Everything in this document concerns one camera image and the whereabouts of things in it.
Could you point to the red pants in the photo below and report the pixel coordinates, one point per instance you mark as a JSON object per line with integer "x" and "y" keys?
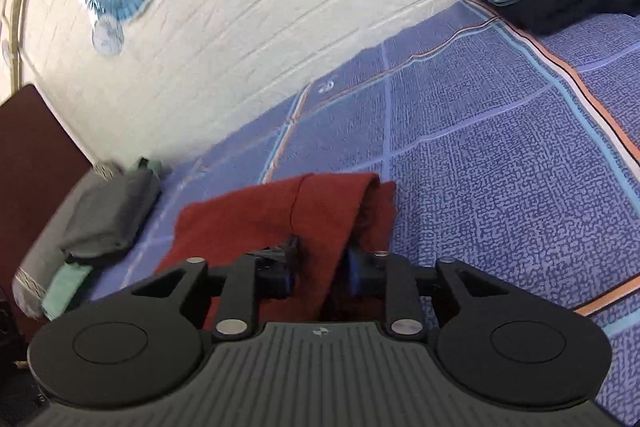
{"x": 326, "y": 211}

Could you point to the mint green folded garment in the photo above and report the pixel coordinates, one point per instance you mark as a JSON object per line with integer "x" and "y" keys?
{"x": 72, "y": 280}

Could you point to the black folded garment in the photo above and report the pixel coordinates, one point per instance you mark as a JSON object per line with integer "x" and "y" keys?
{"x": 545, "y": 17}

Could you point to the dark red headboard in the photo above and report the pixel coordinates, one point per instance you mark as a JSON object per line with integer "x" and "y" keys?
{"x": 39, "y": 165}

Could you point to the dark grey folded garment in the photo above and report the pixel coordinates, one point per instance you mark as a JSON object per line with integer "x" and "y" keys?
{"x": 108, "y": 218}

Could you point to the blue patterned bed sheet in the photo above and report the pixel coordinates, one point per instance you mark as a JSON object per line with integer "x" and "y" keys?
{"x": 498, "y": 148}

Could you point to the pale round paper fan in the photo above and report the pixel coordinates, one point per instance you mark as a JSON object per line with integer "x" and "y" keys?
{"x": 107, "y": 36}

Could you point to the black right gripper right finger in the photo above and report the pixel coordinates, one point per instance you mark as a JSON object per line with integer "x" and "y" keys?
{"x": 411, "y": 294}

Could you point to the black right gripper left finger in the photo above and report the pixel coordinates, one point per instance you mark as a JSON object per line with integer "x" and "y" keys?
{"x": 236, "y": 290}

